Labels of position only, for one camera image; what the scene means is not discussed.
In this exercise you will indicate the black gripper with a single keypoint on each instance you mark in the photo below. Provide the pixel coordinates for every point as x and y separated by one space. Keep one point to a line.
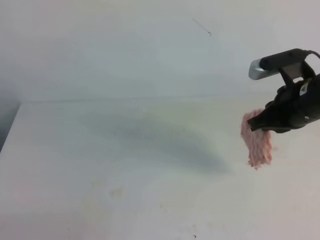
293 109

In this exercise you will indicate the pink striped rag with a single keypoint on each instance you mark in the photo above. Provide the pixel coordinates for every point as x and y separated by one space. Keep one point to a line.
258 142

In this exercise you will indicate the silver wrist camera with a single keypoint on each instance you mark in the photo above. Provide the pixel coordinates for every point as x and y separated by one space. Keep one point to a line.
291 64

